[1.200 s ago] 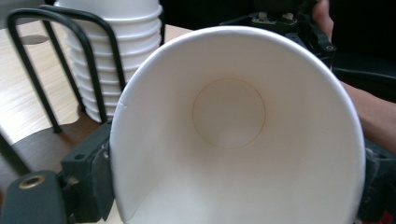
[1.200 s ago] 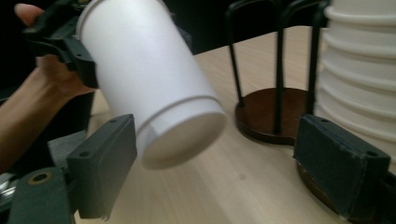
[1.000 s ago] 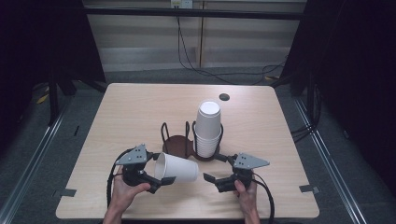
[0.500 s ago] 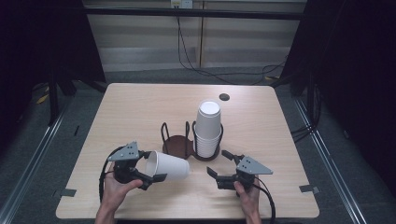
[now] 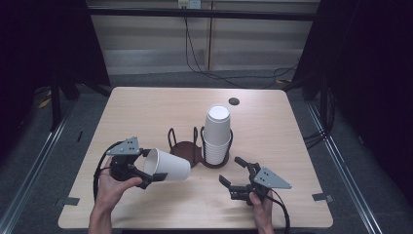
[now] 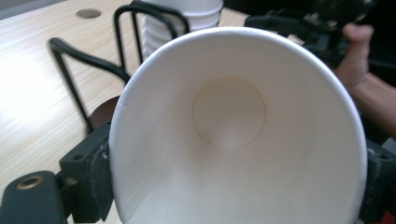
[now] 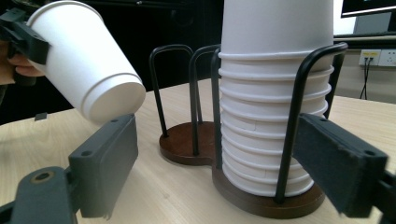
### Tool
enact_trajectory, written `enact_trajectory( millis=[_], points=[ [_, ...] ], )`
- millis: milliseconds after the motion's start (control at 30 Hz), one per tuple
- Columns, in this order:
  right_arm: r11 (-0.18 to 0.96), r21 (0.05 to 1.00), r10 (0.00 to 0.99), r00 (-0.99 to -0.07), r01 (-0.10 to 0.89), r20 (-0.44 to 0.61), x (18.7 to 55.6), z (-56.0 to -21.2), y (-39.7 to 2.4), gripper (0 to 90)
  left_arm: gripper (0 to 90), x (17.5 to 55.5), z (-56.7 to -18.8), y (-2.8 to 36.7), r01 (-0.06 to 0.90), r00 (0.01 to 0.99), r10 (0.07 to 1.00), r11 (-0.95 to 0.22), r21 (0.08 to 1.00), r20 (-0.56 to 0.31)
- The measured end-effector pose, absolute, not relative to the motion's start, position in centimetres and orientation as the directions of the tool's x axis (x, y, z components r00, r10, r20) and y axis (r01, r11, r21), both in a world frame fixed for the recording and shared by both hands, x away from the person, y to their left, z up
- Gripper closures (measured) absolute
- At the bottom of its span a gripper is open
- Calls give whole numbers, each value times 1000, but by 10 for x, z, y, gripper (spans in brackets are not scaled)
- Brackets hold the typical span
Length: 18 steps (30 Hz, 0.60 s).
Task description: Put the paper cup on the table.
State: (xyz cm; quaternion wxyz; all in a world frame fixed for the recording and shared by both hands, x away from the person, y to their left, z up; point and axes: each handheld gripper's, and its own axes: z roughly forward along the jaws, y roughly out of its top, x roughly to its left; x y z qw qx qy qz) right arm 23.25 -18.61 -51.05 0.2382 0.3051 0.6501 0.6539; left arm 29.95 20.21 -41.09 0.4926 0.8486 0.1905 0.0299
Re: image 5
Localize white wall socket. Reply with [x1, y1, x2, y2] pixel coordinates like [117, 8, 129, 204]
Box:
[177, 0, 203, 10]

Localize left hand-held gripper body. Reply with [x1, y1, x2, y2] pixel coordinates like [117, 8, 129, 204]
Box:
[105, 136, 151, 182]

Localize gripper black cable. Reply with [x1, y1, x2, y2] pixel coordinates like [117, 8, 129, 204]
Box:
[93, 140, 127, 201]
[269, 188, 291, 234]

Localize stack of white cups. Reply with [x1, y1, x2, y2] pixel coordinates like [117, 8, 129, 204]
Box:
[201, 103, 234, 166]

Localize grey tape piece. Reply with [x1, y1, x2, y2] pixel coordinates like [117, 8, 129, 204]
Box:
[312, 192, 335, 203]
[54, 196, 81, 207]

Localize yellow floor tape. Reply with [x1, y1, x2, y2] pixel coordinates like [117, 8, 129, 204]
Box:
[36, 97, 53, 110]

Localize white paper cup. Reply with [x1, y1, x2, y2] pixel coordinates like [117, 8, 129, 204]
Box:
[142, 147, 192, 182]

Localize black floor cables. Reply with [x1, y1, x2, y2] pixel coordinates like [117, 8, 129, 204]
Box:
[302, 126, 329, 150]

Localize metal floor rail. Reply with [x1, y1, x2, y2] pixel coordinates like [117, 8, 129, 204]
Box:
[0, 108, 74, 234]
[306, 102, 386, 234]

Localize black horizontal bar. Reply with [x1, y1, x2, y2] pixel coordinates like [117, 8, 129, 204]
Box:
[87, 8, 319, 22]

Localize black metal stand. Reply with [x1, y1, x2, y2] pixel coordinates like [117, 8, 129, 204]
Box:
[49, 76, 63, 132]

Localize brown double cup holder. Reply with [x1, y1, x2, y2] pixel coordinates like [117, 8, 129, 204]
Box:
[167, 126, 234, 170]

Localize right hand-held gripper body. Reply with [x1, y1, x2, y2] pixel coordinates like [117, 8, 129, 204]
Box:
[247, 167, 293, 200]

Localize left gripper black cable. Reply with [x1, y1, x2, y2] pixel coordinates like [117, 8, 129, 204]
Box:
[93, 140, 127, 201]

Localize black wall cable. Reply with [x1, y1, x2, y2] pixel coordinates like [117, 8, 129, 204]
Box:
[183, 8, 300, 91]

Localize black curtain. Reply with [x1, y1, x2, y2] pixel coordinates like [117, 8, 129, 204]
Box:
[0, 0, 111, 157]
[291, 0, 413, 204]

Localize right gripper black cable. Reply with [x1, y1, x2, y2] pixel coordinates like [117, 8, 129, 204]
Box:
[269, 188, 291, 234]

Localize person's left hand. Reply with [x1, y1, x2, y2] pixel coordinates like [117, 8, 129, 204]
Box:
[94, 160, 144, 214]

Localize person's right hand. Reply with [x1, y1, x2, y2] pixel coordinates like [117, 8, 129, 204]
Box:
[248, 190, 276, 229]

